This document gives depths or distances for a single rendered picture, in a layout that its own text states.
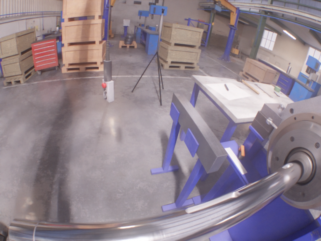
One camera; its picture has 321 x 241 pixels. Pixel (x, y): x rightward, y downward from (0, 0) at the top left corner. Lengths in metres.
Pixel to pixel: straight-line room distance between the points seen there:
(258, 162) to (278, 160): 0.44
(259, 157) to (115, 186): 1.25
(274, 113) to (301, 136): 0.27
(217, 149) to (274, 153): 0.29
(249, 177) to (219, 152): 0.22
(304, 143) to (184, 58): 4.40
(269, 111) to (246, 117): 0.37
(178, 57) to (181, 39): 0.55
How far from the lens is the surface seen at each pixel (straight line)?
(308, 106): 0.74
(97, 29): 4.03
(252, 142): 0.91
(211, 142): 0.79
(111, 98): 0.89
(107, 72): 0.83
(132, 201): 1.47
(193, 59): 4.89
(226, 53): 8.37
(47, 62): 4.66
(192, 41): 4.77
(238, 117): 1.12
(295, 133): 0.60
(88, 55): 4.16
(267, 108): 0.84
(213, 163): 0.77
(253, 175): 0.88
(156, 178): 1.60
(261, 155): 1.05
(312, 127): 0.58
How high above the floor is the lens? 1.36
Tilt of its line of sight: 37 degrees down
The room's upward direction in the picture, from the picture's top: 9 degrees clockwise
